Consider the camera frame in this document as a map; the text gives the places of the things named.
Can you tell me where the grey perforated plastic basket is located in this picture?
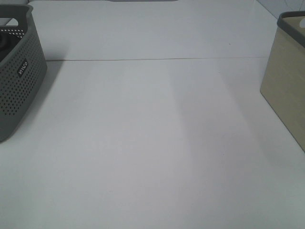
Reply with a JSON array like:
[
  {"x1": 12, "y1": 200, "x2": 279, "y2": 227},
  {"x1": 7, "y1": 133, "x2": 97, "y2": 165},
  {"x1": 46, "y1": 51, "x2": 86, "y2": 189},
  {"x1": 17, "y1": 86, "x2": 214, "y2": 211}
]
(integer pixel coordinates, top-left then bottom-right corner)
[{"x1": 0, "y1": 4, "x2": 47, "y2": 142}]

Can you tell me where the beige plastic basket grey rim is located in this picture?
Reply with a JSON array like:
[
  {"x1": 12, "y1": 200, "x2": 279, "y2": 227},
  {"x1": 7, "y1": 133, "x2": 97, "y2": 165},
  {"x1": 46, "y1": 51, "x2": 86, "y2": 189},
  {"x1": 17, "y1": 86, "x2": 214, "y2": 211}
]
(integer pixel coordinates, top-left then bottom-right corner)
[{"x1": 260, "y1": 10, "x2": 305, "y2": 149}]

